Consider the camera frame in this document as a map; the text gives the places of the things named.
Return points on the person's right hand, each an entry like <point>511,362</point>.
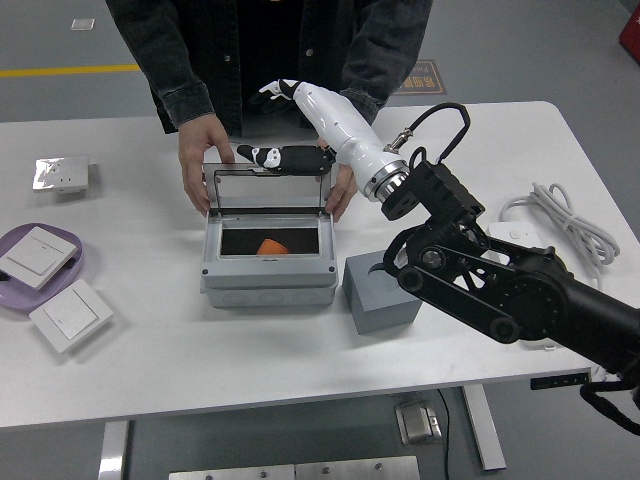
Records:
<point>200,155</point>

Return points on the silver floor socket box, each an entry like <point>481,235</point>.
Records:
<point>417,422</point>

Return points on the person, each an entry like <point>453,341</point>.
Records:
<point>200,50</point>

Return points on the orange cylinder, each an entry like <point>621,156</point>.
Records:
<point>272,248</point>

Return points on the purple tray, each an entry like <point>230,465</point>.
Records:
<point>12,298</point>

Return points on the yellow floor tape line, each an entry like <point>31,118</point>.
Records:
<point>60,71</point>

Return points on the grey cube with round hole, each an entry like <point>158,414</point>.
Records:
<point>375,305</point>

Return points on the white wall switch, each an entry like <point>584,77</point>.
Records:
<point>35,255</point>
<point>70,315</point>

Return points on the white table leg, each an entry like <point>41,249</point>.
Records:
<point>482,430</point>
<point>113,450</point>

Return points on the red object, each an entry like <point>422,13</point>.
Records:
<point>631,30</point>

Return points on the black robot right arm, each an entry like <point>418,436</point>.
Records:
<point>525,295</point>

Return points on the steel base plate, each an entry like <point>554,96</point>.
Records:
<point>230,473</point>
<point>357,469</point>

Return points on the black table control panel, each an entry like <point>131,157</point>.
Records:
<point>560,380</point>

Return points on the small silver floor plate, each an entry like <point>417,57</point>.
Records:
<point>83,24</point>

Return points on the brown floor sign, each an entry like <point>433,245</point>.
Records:
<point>425,80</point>

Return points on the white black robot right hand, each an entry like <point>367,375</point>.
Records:
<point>345,130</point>

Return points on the grey electrical box with lid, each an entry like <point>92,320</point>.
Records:
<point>265,275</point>

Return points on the person's left hand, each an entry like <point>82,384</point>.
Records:
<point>345,190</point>

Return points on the white wall socket in wrap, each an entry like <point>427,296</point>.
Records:
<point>65,172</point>

